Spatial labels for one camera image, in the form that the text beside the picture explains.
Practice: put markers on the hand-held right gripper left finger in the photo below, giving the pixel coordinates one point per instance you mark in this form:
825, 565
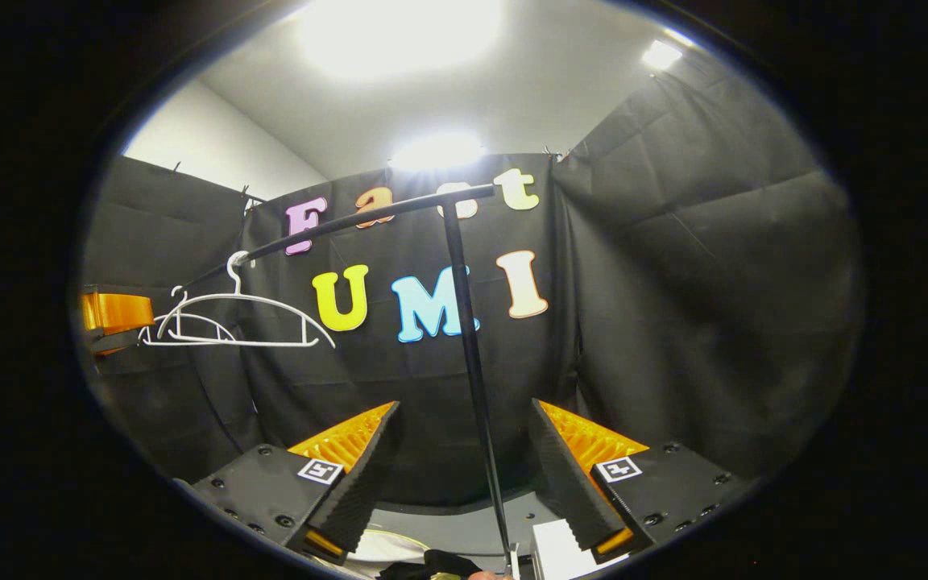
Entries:
359, 483

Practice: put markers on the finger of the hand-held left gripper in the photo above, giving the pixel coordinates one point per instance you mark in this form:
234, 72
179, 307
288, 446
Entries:
118, 312

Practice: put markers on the black metal clothes rack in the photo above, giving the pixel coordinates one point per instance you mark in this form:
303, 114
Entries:
471, 346

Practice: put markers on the white clothes hanger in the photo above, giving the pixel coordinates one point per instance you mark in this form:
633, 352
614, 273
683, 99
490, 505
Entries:
236, 282
190, 315

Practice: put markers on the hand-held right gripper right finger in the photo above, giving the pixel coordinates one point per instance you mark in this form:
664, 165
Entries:
565, 475

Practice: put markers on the black knit garment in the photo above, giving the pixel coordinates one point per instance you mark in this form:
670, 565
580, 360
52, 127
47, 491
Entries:
440, 564

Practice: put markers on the white box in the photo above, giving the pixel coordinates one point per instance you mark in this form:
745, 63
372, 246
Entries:
561, 552

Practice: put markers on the black backdrop cloth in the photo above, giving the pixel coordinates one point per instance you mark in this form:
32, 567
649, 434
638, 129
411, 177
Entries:
673, 282

